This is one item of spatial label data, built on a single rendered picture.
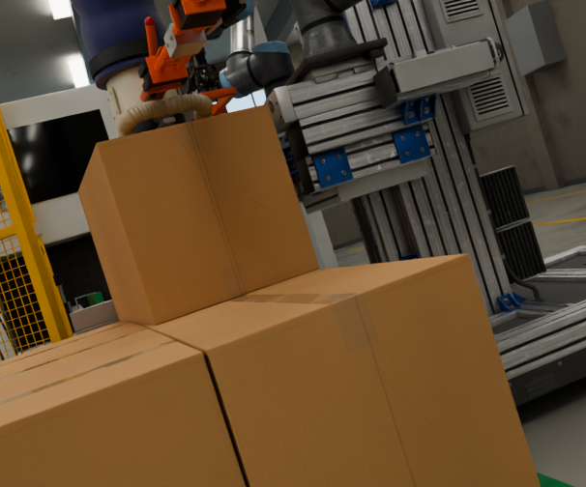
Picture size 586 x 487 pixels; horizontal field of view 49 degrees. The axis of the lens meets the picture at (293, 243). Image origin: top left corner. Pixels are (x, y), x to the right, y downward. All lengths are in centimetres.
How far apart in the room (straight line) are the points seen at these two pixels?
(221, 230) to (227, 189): 9
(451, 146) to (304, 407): 127
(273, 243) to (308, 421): 68
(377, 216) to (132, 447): 127
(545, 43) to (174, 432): 923
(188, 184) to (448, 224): 84
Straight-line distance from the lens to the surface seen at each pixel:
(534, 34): 977
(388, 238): 191
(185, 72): 149
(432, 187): 192
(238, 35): 238
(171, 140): 143
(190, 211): 141
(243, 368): 81
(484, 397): 96
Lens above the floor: 65
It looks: 1 degrees down
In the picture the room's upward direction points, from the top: 18 degrees counter-clockwise
